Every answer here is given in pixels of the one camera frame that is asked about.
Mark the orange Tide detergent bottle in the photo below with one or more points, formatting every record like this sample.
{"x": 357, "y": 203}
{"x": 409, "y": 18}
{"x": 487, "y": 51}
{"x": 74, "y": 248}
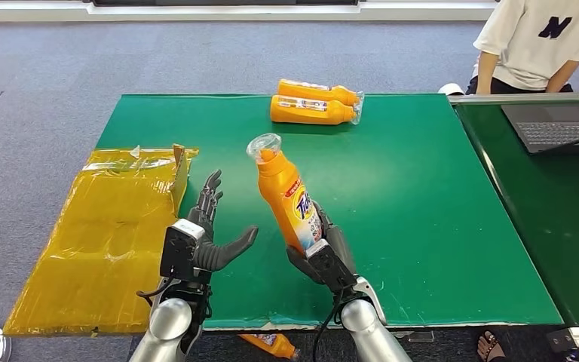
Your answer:
{"x": 284, "y": 200}

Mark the dark grey laptop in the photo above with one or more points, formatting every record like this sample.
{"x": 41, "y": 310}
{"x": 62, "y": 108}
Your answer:
{"x": 554, "y": 127}

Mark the green table mat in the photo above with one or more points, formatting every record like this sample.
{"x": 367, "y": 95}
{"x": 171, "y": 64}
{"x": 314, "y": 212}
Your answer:
{"x": 409, "y": 200}

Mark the green-topped side table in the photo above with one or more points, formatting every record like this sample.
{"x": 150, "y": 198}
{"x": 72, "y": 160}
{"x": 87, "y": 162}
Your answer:
{"x": 559, "y": 225}

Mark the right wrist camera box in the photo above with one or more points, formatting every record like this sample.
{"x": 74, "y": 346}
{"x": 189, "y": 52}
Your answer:
{"x": 332, "y": 267}

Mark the yellow plastic-wrapped flat cardboard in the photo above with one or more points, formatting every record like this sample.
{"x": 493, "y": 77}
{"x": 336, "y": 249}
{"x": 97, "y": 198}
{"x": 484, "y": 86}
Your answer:
{"x": 104, "y": 240}

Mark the orange bottle under table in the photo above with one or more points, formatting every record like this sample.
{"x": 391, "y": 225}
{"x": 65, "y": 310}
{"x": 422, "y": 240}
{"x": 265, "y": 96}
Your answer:
{"x": 269, "y": 345}

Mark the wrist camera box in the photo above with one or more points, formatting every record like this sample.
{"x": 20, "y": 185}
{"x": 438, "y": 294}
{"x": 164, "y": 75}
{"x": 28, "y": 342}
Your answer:
{"x": 332, "y": 267}
{"x": 177, "y": 250}

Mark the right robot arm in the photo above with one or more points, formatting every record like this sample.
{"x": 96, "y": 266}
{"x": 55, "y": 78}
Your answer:
{"x": 369, "y": 330}

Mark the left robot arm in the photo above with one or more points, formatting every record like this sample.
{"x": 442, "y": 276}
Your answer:
{"x": 167, "y": 325}

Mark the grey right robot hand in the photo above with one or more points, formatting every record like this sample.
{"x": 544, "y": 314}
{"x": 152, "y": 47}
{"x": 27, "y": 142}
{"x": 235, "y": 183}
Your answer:
{"x": 342, "y": 250}

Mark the clear bracket under table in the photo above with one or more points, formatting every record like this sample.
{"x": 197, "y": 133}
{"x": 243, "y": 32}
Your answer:
{"x": 414, "y": 336}

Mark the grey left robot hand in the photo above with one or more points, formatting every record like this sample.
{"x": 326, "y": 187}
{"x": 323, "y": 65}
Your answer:
{"x": 219, "y": 255}

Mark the white shoe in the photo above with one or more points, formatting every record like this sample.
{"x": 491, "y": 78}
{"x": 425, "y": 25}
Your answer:
{"x": 450, "y": 89}

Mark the person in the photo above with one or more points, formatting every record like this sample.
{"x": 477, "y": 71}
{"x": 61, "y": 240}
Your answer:
{"x": 534, "y": 50}

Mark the person's foot in sandal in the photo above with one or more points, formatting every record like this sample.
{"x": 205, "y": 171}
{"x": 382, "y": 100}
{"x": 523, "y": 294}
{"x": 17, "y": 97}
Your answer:
{"x": 490, "y": 347}

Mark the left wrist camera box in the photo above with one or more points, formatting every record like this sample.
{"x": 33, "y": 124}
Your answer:
{"x": 177, "y": 250}

